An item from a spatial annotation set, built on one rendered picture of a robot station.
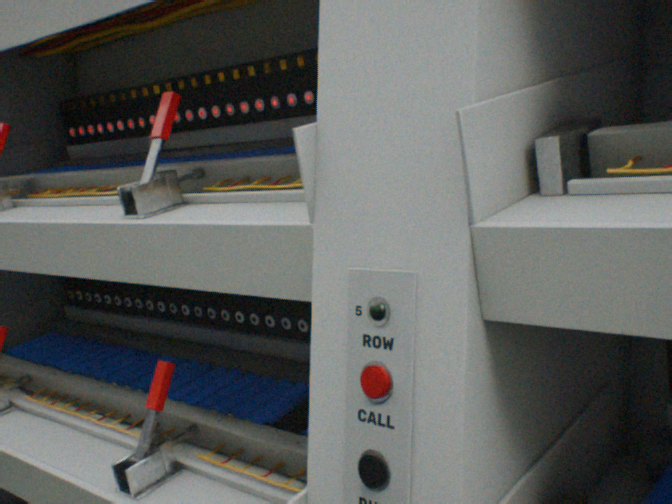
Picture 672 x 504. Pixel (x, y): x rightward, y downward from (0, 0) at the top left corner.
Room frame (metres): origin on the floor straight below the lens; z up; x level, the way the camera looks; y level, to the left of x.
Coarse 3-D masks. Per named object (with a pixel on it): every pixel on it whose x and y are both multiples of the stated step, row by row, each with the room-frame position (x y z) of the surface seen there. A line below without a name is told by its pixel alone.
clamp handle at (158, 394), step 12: (156, 372) 0.53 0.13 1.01; (168, 372) 0.53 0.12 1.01; (156, 384) 0.53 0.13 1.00; (168, 384) 0.53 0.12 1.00; (156, 396) 0.52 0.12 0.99; (156, 408) 0.52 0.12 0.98; (144, 420) 0.52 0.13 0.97; (156, 420) 0.52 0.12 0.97; (144, 432) 0.52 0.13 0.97; (144, 444) 0.52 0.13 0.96; (144, 456) 0.51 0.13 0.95
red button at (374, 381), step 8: (368, 368) 0.35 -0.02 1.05; (376, 368) 0.35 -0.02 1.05; (368, 376) 0.35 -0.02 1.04; (376, 376) 0.35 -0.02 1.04; (384, 376) 0.35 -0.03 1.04; (368, 384) 0.35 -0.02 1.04; (376, 384) 0.35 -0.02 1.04; (384, 384) 0.35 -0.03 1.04; (368, 392) 0.35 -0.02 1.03; (376, 392) 0.35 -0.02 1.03; (384, 392) 0.35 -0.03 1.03
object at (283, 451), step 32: (32, 384) 0.73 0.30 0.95; (64, 384) 0.68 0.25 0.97; (96, 384) 0.66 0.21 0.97; (128, 416) 0.61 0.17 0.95; (160, 416) 0.58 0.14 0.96; (192, 416) 0.56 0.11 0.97; (224, 416) 0.55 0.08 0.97; (224, 448) 0.54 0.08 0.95; (256, 448) 0.51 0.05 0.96; (288, 448) 0.49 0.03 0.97
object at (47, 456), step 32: (0, 320) 0.87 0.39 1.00; (32, 320) 0.89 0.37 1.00; (96, 320) 0.85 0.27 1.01; (128, 320) 0.80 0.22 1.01; (160, 320) 0.77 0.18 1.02; (0, 352) 0.87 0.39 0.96; (256, 352) 0.67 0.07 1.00; (288, 352) 0.64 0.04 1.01; (0, 416) 0.69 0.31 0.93; (32, 416) 0.68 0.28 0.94; (96, 416) 0.65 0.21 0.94; (0, 448) 0.62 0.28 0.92; (32, 448) 0.61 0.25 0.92; (64, 448) 0.60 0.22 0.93; (96, 448) 0.59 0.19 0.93; (192, 448) 0.56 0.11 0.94; (0, 480) 0.65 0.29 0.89; (32, 480) 0.60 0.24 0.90; (64, 480) 0.55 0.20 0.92; (96, 480) 0.54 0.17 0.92; (192, 480) 0.51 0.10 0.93; (256, 480) 0.50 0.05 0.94; (288, 480) 0.49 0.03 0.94
